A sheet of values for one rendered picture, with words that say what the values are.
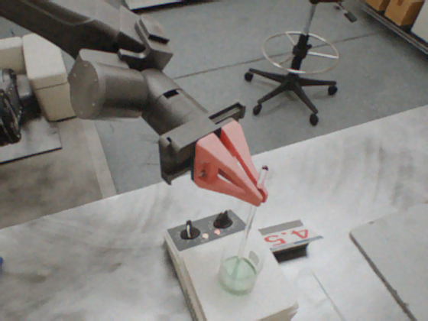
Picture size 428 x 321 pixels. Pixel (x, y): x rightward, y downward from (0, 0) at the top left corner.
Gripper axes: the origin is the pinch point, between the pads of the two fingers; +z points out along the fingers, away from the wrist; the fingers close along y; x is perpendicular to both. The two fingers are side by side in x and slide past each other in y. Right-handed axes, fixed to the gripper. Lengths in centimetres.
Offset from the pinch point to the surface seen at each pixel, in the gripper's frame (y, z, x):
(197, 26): 134, -180, 102
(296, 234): 14.7, -0.4, 23.6
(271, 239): 10.8, -2.1, 23.8
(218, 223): 3.7, -7.9, 19.6
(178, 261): -5.0, -6.3, 19.2
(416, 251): 28.8, 13.2, 24.6
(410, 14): 229, -82, 81
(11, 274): -26.2, -22.6, 25.9
